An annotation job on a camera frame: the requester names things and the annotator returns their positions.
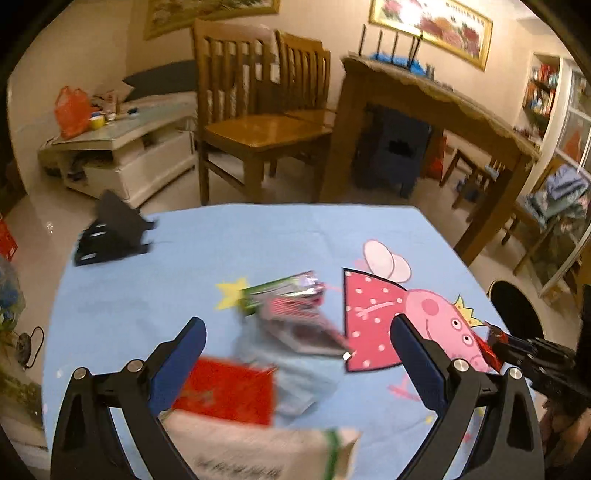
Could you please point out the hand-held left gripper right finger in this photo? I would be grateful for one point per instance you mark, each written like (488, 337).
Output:
(415, 364)

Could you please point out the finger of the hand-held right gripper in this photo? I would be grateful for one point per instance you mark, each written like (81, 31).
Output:
(526, 345)
(519, 369)

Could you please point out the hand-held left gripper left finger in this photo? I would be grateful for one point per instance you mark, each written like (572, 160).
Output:
(182, 355)

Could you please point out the black round trash bin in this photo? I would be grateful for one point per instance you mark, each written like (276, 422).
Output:
(517, 309)

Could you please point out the red packet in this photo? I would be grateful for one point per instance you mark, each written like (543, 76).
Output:
(226, 392)

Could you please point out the green snack wrapper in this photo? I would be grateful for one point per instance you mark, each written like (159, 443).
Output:
(277, 288)

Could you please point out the blue face mask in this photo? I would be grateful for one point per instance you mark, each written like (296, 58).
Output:
(300, 383)

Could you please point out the red checkered snack wrapper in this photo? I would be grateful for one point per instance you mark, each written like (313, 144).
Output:
(300, 327)

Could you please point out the white noodle box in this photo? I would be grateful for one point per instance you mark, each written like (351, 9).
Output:
(258, 452)

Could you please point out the person's right hand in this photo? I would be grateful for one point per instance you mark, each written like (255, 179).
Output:
(568, 424)

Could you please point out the blue cartoon printed tablecloth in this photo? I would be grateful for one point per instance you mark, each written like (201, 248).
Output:
(138, 300)

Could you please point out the black folding stand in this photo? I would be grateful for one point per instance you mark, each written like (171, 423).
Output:
(111, 221)

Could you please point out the pile of clothes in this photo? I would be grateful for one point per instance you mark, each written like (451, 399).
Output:
(563, 189)

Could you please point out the blue plastic bag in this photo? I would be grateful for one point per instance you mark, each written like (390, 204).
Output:
(9, 295)

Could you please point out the white low cabinet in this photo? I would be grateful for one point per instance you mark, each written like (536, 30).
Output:
(134, 170)

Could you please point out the red box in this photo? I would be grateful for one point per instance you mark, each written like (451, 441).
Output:
(8, 240)

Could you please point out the white framed glass door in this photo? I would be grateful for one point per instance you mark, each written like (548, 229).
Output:
(577, 138)

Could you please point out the blue plastic stool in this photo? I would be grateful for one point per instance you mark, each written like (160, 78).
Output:
(392, 152)

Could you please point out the wooden dining table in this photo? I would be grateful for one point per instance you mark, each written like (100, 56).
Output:
(351, 138)

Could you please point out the large wooden slat-back chair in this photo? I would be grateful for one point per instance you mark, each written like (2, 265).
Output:
(258, 131)

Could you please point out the yellow small container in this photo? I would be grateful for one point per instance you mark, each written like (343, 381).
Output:
(97, 122)

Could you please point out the orange plastic bag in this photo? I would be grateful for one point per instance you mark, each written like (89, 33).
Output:
(74, 113)

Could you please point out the beige scalloped table cover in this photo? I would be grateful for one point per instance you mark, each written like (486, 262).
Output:
(443, 92)

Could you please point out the dark pillow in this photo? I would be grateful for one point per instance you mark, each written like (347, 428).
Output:
(171, 76)

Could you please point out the black router with antennas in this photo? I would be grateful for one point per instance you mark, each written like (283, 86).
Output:
(364, 41)

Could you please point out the framed floral painting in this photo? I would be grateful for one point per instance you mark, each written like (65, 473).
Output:
(438, 23)

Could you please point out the gold framed landscape painting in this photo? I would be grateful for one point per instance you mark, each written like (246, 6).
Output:
(207, 9)

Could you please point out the wall bookshelf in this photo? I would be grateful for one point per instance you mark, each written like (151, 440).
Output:
(542, 92)

